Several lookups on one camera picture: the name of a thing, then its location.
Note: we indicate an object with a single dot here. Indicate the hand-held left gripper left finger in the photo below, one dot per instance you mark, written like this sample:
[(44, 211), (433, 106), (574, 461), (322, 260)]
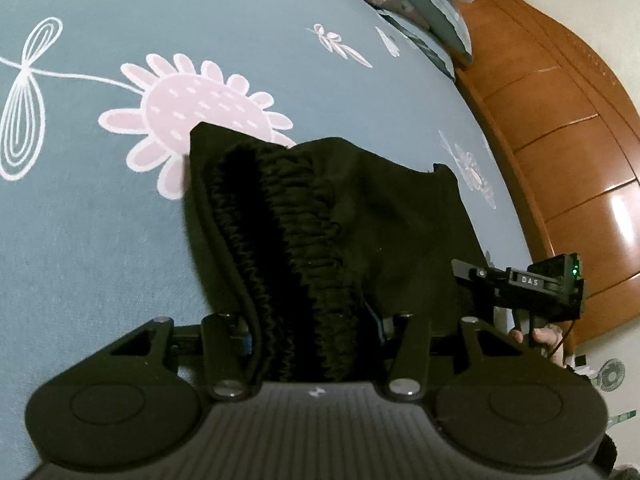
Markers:
[(220, 345)]

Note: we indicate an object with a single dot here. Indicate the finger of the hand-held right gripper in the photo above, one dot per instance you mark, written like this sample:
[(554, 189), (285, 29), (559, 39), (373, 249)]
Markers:
[(475, 274)]

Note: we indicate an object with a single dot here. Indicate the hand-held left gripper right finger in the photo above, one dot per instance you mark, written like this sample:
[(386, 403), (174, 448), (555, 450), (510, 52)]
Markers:
[(411, 345)]

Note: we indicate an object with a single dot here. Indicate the person's right hand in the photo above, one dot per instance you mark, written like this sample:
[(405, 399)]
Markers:
[(547, 342)]

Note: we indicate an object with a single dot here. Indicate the small green desk fan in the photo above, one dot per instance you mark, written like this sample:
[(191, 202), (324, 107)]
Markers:
[(611, 375)]

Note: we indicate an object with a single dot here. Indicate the wooden headboard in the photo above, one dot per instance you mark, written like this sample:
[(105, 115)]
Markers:
[(560, 135)]

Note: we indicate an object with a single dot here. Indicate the blue pillow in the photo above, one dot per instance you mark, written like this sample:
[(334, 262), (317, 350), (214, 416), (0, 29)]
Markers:
[(425, 42), (440, 15)]

